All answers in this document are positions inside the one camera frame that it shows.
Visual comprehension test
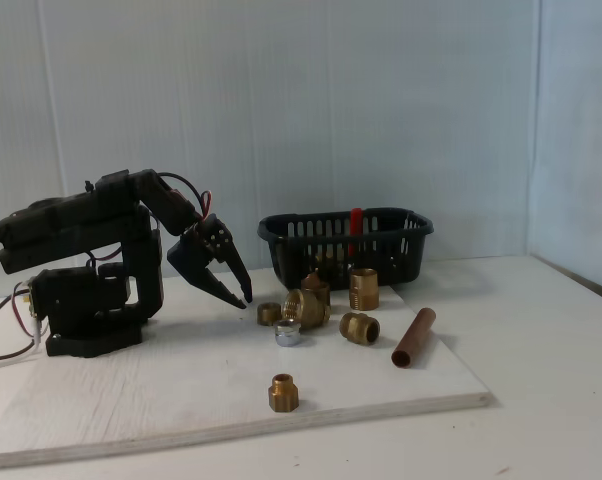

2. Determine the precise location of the brass ball valve red handle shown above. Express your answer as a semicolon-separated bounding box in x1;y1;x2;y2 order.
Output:
313;207;365;276

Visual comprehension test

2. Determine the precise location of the short brass hex nut fitting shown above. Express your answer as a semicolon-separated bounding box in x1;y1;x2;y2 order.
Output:
256;301;283;327

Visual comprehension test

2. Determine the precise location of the brass fitting with copper end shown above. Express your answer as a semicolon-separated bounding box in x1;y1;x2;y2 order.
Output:
300;272;332;307

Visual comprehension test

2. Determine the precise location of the brass female threaded reducer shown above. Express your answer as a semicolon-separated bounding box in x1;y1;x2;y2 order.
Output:
282;288;333;331

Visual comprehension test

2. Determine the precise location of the silver lock nut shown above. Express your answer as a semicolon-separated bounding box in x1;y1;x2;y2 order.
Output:
273;319;303;349

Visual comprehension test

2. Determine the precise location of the white wooden board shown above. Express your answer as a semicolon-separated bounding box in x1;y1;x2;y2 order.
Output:
0;269;496;470

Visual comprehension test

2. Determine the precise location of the tall brass threaded sleeve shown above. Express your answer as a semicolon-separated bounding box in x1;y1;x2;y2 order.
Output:
349;268;380;312

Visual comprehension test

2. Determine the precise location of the brass threaded nipple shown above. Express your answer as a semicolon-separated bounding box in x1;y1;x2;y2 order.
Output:
338;311;382;347

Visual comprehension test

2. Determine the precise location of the small brass hex adapter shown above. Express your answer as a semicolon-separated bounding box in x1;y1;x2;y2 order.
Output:
268;372;301;414

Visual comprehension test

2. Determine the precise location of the black slotted plastic basket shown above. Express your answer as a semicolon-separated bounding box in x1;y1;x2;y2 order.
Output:
257;207;436;294

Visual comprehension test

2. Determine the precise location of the copper pipe piece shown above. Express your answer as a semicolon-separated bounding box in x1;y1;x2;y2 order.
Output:
390;306;438;370

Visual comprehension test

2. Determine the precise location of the red white servo wire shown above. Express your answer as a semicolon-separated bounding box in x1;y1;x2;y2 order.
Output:
183;188;216;224

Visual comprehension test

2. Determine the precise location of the black camera cable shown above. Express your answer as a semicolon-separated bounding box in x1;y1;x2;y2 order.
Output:
158;171;206;220

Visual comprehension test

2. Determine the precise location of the white base wire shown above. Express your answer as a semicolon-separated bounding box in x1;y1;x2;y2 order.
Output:
0;279;50;374

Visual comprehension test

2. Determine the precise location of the dark red base wire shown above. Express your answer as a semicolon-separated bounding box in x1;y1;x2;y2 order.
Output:
0;280;41;364

